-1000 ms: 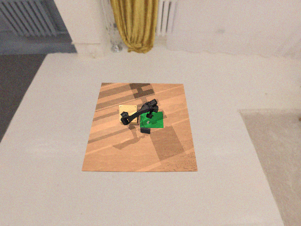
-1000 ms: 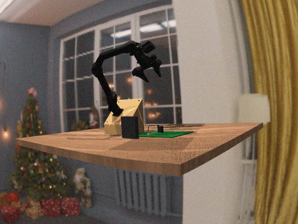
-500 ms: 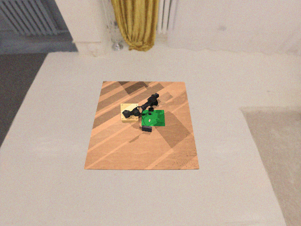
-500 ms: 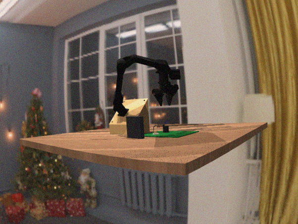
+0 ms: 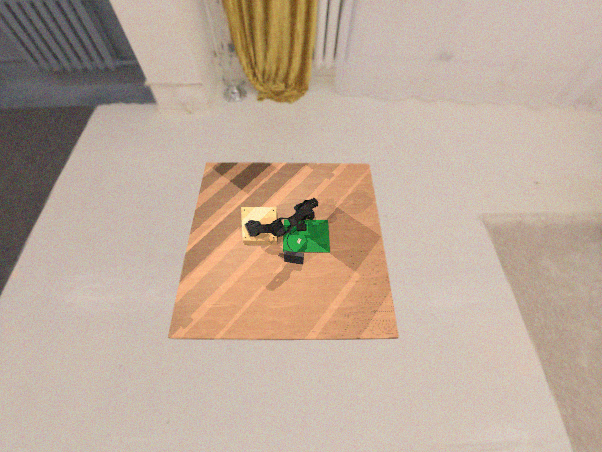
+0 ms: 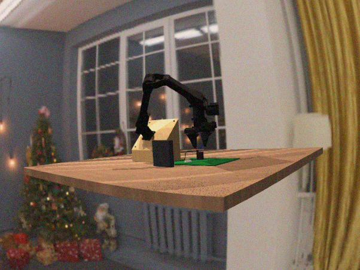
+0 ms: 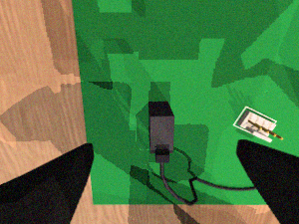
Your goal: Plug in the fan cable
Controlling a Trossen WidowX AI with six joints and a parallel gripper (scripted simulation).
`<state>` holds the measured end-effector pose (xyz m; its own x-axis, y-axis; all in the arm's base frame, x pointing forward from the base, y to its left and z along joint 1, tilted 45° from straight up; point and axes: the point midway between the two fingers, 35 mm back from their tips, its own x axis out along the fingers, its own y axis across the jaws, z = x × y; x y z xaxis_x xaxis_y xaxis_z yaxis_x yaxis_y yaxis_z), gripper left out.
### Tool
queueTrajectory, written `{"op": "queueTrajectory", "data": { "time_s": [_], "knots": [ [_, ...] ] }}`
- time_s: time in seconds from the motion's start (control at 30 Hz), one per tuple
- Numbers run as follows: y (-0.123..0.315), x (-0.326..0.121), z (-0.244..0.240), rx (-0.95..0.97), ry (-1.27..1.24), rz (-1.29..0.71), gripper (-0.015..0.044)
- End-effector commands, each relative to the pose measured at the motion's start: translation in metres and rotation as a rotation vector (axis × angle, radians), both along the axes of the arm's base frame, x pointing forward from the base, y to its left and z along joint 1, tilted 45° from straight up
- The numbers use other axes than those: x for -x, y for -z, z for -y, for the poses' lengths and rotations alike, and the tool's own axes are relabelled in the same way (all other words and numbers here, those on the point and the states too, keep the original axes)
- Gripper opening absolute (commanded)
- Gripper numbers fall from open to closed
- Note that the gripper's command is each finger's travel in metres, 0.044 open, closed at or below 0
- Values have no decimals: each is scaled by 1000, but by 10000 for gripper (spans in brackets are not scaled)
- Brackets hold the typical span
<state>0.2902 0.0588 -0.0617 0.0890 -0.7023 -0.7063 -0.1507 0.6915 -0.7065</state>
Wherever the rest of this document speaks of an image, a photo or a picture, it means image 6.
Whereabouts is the green circuit board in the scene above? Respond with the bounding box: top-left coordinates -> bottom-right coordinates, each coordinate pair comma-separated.
174,157 -> 240,166

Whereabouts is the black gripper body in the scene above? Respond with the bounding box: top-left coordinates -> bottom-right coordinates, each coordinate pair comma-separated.
184,116 -> 213,134

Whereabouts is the black fan cable with plug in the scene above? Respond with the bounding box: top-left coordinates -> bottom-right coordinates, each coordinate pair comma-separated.
185,151 -> 204,160

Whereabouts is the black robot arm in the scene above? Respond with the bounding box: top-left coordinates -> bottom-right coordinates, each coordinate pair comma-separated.
135,73 -> 219,141

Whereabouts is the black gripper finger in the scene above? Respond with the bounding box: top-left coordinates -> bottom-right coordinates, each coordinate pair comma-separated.
200,133 -> 212,147
186,134 -> 199,148

